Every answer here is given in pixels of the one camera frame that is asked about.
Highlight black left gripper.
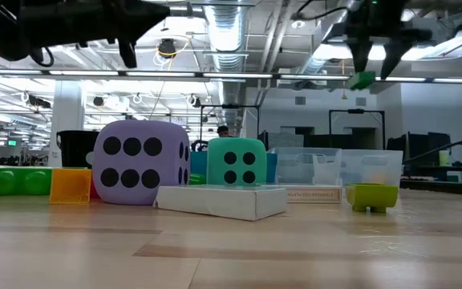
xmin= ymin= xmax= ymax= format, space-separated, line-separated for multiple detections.
xmin=32 ymin=0 xmax=172 ymax=70

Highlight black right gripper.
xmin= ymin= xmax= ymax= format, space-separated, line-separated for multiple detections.
xmin=334 ymin=0 xmax=433 ymax=80

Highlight green studded brick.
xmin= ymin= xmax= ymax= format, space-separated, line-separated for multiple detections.
xmin=348 ymin=71 xmax=377 ymax=91

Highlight purple foam die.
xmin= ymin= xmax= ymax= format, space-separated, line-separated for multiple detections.
xmin=91 ymin=120 xmax=193 ymax=206

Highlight lime green toy brick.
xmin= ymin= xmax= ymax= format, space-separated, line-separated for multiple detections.
xmin=344 ymin=182 xmax=399 ymax=214

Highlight orange playing card box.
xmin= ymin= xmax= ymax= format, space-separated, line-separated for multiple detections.
xmin=273 ymin=183 xmax=343 ymax=205

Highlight small yellow toy brick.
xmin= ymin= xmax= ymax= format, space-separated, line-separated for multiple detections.
xmin=49 ymin=168 xmax=93 ymax=206

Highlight teal foam die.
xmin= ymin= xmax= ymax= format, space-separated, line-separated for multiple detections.
xmin=206 ymin=137 xmax=268 ymax=187

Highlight long green toy brick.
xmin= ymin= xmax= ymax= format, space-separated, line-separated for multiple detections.
xmin=0 ymin=165 xmax=54 ymax=197

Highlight black ceiling device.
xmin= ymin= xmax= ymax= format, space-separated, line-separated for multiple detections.
xmin=157 ymin=38 xmax=178 ymax=59

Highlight long ceiling light strip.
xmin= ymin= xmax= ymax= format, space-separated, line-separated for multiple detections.
xmin=0 ymin=67 xmax=462 ymax=84

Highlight black desk monitors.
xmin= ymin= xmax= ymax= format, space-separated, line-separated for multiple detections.
xmin=387 ymin=131 xmax=452 ymax=166

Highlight black bucket with eyes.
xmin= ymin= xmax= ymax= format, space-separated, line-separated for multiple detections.
xmin=56 ymin=129 xmax=100 ymax=169

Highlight blue plastic bin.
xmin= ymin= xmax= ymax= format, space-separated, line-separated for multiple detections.
xmin=189 ymin=151 xmax=278 ymax=185

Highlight white cardboard box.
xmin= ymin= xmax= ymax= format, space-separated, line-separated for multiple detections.
xmin=152 ymin=184 xmax=289 ymax=222

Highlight black stand frame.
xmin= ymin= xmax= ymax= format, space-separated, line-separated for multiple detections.
xmin=199 ymin=103 xmax=261 ymax=152
xmin=328 ymin=108 xmax=387 ymax=150

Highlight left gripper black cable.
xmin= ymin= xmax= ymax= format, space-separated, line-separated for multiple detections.
xmin=29 ymin=44 xmax=56 ymax=68

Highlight silver ventilation duct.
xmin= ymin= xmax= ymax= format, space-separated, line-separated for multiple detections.
xmin=203 ymin=0 xmax=253 ymax=126

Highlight black aluminium table frame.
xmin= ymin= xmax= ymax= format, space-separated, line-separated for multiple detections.
xmin=399 ymin=178 xmax=462 ymax=197

